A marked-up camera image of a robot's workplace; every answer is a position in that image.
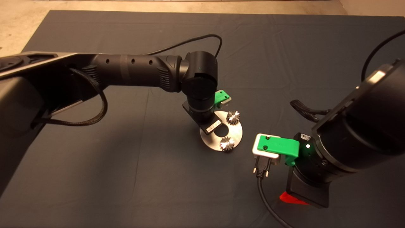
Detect green left camera mount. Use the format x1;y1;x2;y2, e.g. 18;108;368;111
215;90;230;107

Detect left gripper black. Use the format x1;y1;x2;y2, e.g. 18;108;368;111
183;101;223;135

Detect dark steel planetary gear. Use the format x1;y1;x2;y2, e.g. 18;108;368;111
220;137;235;153
227;111;241;125

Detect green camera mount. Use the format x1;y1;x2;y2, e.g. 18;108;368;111
256;135;300;167
215;90;230;107

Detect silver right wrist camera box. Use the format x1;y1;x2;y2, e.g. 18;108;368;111
252;133;281;165

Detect black left camera cable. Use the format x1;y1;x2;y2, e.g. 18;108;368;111
146;34;223;58

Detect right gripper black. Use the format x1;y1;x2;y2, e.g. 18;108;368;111
279;166;330;208

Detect round metal carrier plate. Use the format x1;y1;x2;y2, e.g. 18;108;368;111
200;111;243;152

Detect black camera cable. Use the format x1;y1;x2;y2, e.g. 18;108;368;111
253;29;405;228
146;34;223;58

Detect green right camera mount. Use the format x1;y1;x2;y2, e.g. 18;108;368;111
256;135;300;167

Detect dark grey table cloth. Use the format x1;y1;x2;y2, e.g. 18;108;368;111
0;9;405;228

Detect thick black braided cable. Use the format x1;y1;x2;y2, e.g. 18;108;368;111
32;68;108;127

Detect black right camera cable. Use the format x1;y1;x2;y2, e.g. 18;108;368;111
253;29;405;228

